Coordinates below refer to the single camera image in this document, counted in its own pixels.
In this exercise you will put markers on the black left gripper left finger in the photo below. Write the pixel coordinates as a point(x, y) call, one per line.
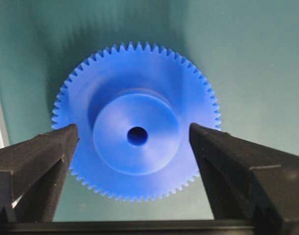
point(32, 175)

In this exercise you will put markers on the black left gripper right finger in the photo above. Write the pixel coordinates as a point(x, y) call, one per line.
point(246, 180)

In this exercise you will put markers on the small blue plastic gear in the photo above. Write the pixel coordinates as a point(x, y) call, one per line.
point(133, 105)

